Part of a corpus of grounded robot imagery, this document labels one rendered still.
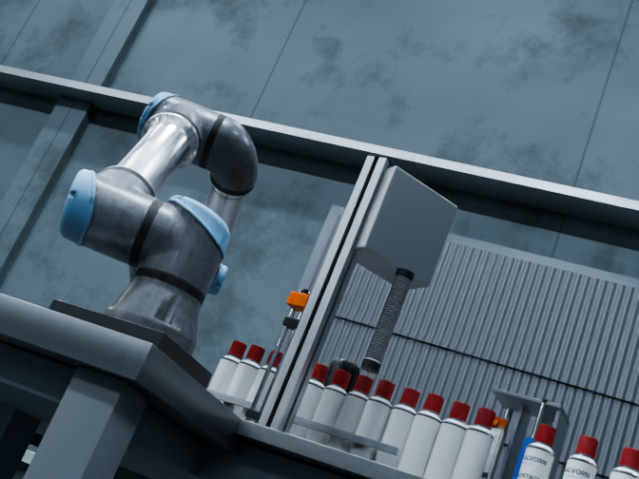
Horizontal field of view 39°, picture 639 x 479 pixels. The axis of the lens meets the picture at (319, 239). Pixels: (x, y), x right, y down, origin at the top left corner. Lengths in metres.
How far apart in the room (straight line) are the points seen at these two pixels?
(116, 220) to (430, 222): 0.69
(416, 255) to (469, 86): 4.80
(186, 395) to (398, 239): 0.88
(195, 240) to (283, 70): 5.59
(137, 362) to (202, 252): 0.54
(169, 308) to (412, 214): 0.62
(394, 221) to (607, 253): 4.16
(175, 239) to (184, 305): 0.10
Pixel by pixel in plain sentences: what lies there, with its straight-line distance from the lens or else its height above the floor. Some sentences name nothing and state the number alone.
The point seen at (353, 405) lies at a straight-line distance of 1.80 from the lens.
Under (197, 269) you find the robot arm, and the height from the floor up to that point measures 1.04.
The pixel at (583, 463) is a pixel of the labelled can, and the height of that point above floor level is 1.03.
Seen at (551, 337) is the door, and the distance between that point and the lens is 5.61.
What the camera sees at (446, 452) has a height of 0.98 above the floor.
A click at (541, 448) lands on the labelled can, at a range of 1.68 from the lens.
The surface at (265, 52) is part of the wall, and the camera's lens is 7.12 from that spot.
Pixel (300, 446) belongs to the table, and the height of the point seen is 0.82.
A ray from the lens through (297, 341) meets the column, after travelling 1.72.
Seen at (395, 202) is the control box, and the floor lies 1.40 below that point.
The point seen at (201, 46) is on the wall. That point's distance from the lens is 7.37.
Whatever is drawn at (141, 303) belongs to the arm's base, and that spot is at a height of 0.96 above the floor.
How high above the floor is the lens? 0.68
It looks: 20 degrees up
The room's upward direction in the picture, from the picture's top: 23 degrees clockwise
